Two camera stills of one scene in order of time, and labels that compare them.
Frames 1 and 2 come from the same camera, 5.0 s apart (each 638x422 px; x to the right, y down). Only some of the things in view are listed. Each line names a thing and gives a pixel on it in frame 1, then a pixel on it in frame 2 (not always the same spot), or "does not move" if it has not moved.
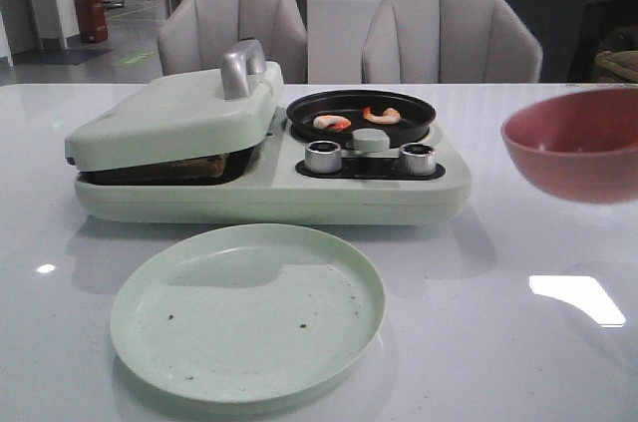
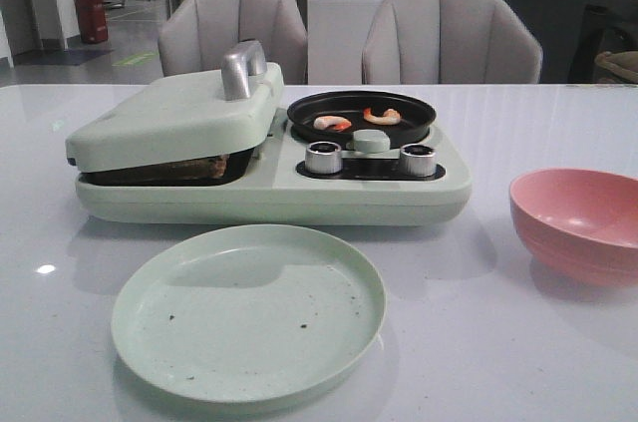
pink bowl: x=580 y=148 to x=580 y=224
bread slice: x=216 y=166 does not move
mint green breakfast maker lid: x=180 y=117 does not move
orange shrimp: x=322 y=122 does not move
